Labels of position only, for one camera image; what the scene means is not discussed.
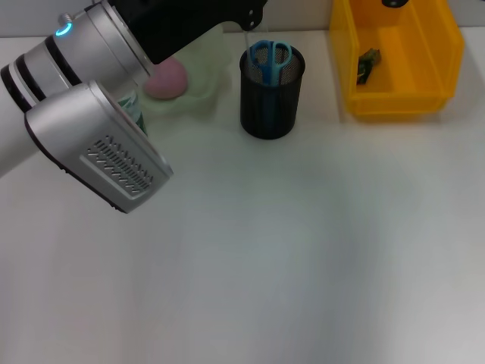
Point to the black mesh pen holder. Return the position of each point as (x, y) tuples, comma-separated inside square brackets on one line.
[(271, 106)]

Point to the blue scissors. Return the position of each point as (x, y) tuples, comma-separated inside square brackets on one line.
[(270, 60)]

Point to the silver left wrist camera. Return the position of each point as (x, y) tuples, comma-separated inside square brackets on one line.
[(98, 151)]

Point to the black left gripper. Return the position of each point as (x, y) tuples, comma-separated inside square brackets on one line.
[(182, 22)]

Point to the yellow plastic bin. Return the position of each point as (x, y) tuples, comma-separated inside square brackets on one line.
[(398, 57)]

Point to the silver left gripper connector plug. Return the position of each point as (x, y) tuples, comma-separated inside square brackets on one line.
[(66, 17)]

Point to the pink peach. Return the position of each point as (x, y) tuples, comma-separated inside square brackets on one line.
[(170, 83)]

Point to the clear water bottle green label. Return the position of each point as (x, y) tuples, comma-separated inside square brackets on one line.
[(134, 110)]

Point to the green translucent fruit bowl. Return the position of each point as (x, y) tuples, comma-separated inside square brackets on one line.
[(204, 72)]

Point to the green plastic wrapper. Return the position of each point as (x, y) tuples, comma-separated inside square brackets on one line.
[(369, 57)]

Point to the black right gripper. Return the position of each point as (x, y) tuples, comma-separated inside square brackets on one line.
[(394, 3)]

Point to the clear plastic ruler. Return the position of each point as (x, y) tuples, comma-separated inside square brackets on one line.
[(254, 38)]

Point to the white and silver left arm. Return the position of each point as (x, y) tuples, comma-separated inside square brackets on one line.
[(76, 60)]

